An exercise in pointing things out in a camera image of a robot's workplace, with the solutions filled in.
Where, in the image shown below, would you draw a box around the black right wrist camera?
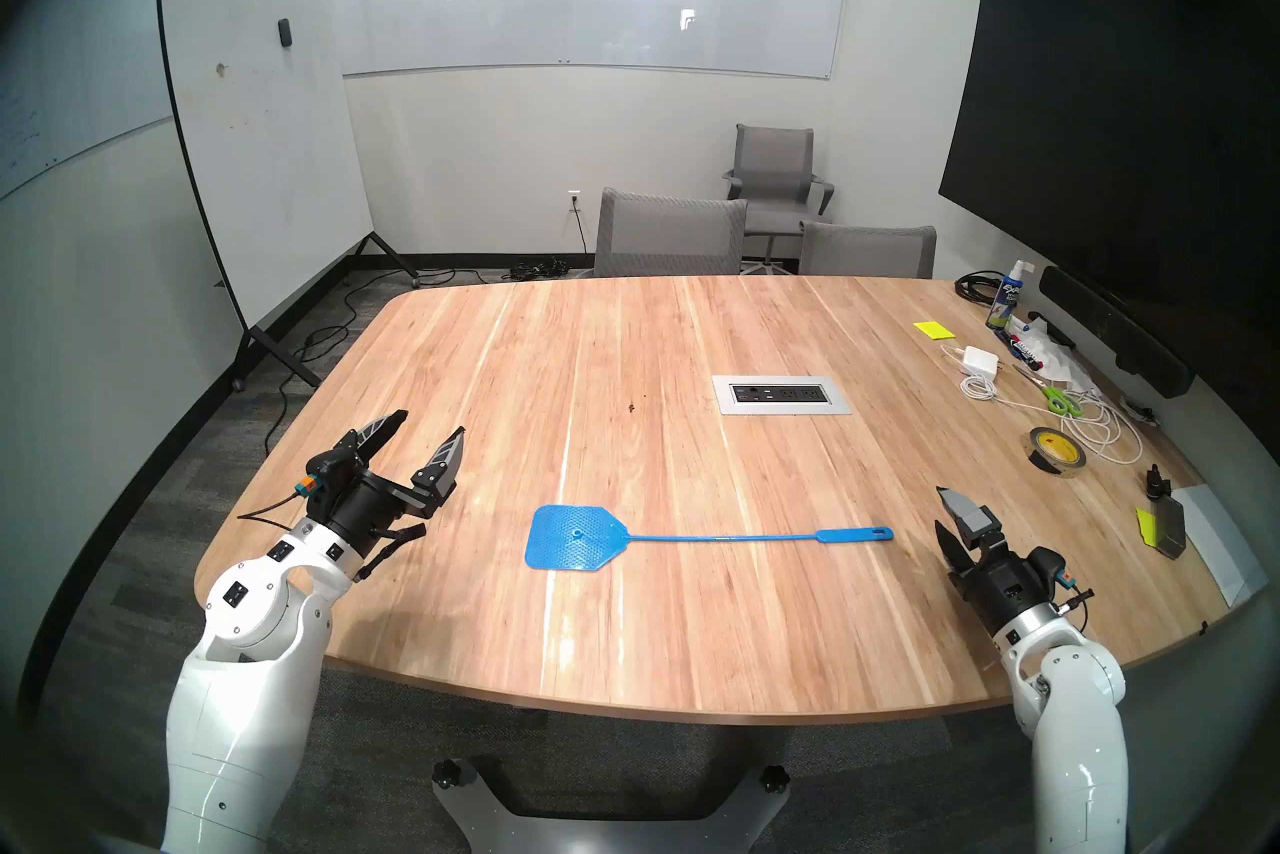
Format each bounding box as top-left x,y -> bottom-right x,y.
1030,547 -> 1076,598

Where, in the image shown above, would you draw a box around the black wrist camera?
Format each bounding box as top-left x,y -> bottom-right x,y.
1030,547 -> 1076,598
305,450 -> 361,498

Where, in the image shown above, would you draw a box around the silver table power outlet box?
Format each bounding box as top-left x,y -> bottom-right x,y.
712,375 -> 853,416

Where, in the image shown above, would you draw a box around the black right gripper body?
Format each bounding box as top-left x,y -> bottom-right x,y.
950,542 -> 1061,639

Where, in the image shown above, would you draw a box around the white mobile whiteboard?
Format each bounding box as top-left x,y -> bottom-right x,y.
155,0 -> 421,393

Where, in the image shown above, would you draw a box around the black video soundbar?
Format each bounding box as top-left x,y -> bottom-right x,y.
1038,265 -> 1196,400

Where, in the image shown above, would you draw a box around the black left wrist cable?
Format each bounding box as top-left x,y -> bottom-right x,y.
236,487 -> 311,528

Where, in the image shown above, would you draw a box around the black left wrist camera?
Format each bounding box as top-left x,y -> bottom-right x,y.
305,450 -> 361,498

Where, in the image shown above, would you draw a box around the grey mesh chair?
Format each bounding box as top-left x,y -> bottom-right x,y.
594,188 -> 749,279
798,222 -> 938,280

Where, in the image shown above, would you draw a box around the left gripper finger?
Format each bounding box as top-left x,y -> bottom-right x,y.
352,409 -> 409,463
413,426 -> 468,495

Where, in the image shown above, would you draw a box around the wall whiteboard with writing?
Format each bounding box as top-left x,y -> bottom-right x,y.
0,0 -> 291,203

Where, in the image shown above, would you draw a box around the grey office chair with armrests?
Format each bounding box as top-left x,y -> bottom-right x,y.
722,124 -> 836,273

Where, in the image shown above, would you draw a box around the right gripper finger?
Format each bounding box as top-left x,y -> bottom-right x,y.
935,520 -> 970,598
935,487 -> 1004,553

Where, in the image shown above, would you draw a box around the green handled scissors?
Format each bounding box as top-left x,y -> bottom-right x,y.
1012,362 -> 1085,420

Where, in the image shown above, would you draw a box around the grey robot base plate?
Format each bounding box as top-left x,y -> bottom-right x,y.
432,757 -> 791,854

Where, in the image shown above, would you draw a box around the black wall television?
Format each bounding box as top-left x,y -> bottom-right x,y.
938,0 -> 1280,363

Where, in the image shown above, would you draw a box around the white plastic bag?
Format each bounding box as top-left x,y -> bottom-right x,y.
1000,312 -> 1101,393

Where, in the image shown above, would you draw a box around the black yellow tape roll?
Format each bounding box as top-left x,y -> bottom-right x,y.
1028,425 -> 1088,480

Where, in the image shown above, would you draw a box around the white charging cable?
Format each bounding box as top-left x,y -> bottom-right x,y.
940,345 -> 1146,466

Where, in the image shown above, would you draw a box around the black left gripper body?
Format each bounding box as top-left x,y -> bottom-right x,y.
322,467 -> 461,563

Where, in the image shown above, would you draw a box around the blue plastic fly swatter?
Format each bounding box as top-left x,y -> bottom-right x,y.
525,504 -> 894,573

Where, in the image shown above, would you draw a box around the whiteboard cleaner spray bottle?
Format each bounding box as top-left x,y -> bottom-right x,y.
985,260 -> 1031,331

